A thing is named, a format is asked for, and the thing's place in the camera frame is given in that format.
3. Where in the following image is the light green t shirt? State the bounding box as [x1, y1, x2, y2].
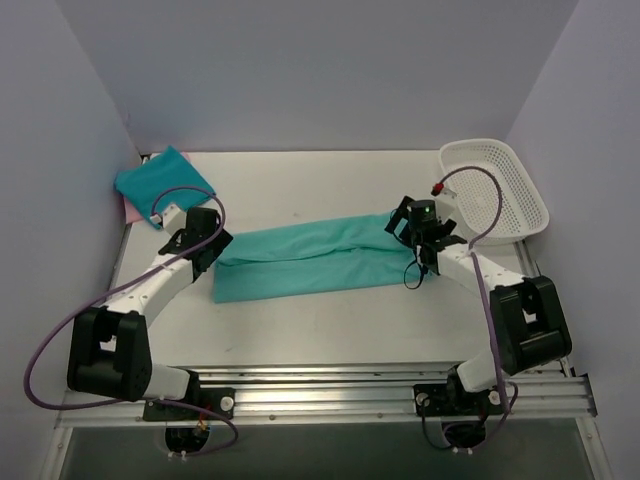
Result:
[212, 213, 420, 304]

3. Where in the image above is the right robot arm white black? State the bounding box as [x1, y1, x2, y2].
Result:
[385, 196, 573, 413]

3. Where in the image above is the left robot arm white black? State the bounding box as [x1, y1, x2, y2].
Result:
[67, 207, 233, 419]

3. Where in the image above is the folded teal t shirt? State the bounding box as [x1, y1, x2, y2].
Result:
[114, 146, 215, 229]

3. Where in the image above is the folded pink t shirt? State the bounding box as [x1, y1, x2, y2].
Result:
[114, 147, 200, 223]

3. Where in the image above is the white perforated plastic basket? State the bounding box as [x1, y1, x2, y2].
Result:
[439, 138, 550, 246]

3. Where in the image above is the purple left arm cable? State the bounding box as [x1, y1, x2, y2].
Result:
[24, 185, 239, 456]

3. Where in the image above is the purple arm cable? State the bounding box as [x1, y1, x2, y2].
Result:
[24, 185, 239, 456]
[432, 167, 519, 449]

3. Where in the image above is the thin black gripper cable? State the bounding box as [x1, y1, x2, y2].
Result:
[403, 244, 431, 291]

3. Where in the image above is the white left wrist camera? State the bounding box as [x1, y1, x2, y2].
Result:
[150, 202, 186, 235]

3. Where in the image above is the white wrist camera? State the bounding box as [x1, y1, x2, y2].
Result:
[431, 183, 457, 223]
[150, 202, 186, 235]

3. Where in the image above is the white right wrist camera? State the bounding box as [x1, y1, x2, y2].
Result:
[431, 183, 457, 223]

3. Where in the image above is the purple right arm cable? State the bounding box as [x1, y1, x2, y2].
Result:
[432, 167, 519, 449]

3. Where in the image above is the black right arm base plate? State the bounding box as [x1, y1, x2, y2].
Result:
[412, 383, 503, 418]

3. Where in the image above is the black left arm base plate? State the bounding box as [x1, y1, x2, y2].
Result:
[142, 387, 235, 422]

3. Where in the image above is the aluminium rail frame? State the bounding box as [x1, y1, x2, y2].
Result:
[44, 239, 614, 480]

